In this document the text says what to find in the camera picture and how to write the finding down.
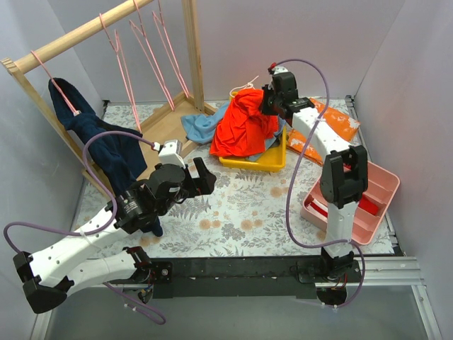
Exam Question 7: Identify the orange mesh shorts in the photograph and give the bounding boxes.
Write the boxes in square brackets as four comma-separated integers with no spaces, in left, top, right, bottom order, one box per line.
[210,89,280,158]

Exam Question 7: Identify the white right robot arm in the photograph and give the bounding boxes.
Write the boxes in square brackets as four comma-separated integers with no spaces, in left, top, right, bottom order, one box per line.
[261,65,368,282]

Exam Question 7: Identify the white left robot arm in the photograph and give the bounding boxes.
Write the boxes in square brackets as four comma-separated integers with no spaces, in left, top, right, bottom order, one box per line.
[13,157,217,314]

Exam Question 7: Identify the light blue shorts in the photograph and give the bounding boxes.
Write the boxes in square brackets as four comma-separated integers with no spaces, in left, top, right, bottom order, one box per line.
[181,114,285,151]

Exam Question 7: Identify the pink hanger with navy garment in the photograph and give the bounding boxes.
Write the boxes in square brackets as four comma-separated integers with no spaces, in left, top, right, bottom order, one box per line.
[30,50,81,116]

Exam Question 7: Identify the orange worn folded cloth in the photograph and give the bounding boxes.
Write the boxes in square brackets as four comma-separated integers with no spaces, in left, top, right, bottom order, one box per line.
[287,98,360,166]

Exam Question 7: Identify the wooden clothes rack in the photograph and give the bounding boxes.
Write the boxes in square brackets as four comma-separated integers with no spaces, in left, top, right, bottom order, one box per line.
[0,0,224,199]

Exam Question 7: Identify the navy blue garment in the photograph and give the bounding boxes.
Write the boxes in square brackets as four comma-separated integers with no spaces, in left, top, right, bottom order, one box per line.
[48,77,164,238]

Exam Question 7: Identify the yellow plastic tray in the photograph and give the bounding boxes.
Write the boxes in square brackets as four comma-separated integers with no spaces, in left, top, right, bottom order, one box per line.
[218,104,286,172]

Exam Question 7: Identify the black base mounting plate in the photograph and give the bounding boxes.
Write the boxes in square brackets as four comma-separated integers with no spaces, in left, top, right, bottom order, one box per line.
[122,257,365,306]

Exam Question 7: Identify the red white cloth in organizer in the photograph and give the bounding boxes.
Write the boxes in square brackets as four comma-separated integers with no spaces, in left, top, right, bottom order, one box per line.
[306,199,328,221]

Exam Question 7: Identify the pink compartment organizer box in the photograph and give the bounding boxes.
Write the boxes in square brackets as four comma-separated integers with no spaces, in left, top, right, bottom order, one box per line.
[301,162,400,245]

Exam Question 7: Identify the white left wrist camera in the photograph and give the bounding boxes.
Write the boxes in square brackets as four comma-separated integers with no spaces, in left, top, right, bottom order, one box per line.
[158,140,185,169]

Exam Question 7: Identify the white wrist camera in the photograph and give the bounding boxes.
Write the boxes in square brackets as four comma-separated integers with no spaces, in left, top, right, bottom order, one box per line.
[158,140,185,169]
[268,63,288,76]

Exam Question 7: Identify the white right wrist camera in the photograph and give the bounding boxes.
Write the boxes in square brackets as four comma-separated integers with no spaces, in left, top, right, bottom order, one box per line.
[268,63,288,76]

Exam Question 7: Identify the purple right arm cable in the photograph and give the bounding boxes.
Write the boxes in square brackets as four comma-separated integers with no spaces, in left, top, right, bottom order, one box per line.
[272,58,365,307]

